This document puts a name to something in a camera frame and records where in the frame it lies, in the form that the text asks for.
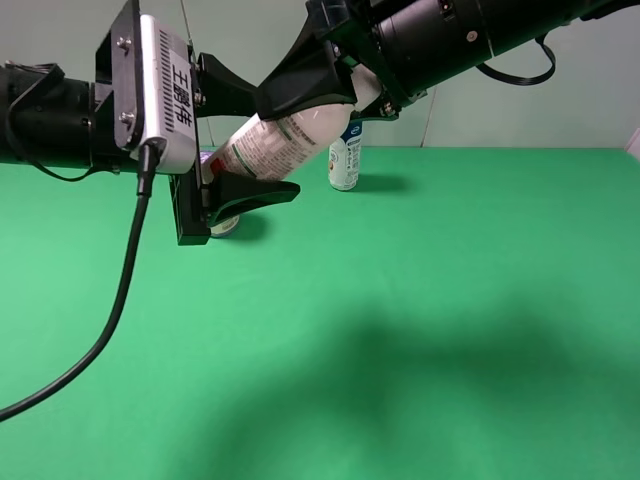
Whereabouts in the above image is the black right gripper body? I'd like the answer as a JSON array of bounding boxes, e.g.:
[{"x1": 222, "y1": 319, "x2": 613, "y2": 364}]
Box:
[{"x1": 305, "y1": 1, "x2": 429, "y2": 112}]

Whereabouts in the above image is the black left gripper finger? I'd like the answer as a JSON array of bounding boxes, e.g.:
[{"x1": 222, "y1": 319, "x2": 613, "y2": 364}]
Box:
[
  {"x1": 206, "y1": 172, "x2": 301, "y2": 225},
  {"x1": 194, "y1": 53, "x2": 256, "y2": 118}
]

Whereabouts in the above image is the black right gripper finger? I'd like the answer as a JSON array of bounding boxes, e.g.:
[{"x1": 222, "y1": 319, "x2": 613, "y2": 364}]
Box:
[
  {"x1": 350, "y1": 97, "x2": 400, "y2": 122},
  {"x1": 255, "y1": 20, "x2": 357, "y2": 120}
]

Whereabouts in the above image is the white milk bottle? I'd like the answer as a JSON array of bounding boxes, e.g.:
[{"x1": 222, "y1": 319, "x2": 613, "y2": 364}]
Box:
[{"x1": 200, "y1": 65, "x2": 382, "y2": 184}]

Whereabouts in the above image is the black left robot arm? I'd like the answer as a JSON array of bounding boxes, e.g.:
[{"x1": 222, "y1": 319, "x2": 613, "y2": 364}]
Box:
[{"x1": 1, "y1": 1, "x2": 300, "y2": 246}]

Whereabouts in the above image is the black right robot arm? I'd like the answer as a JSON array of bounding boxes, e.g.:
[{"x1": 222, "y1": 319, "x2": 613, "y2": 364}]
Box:
[{"x1": 255, "y1": 0, "x2": 632, "y2": 121}]

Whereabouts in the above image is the purple lid cream can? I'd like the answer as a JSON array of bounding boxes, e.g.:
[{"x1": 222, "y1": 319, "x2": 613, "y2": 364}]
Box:
[{"x1": 200, "y1": 150, "x2": 240, "y2": 239}]

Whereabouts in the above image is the blue and white bottle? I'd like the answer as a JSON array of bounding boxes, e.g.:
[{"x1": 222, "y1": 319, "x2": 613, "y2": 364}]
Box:
[{"x1": 328, "y1": 120, "x2": 363, "y2": 191}]

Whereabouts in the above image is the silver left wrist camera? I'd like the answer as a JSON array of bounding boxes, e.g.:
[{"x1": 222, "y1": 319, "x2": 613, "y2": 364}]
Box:
[{"x1": 111, "y1": 8, "x2": 198, "y2": 175}]

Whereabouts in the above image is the black camera cable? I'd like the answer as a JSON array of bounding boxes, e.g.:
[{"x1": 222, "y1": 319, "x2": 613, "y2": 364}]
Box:
[{"x1": 0, "y1": 139, "x2": 169, "y2": 422}]

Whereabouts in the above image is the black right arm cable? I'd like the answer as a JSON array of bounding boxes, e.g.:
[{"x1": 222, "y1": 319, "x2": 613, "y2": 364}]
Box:
[{"x1": 474, "y1": 35, "x2": 558, "y2": 86}]

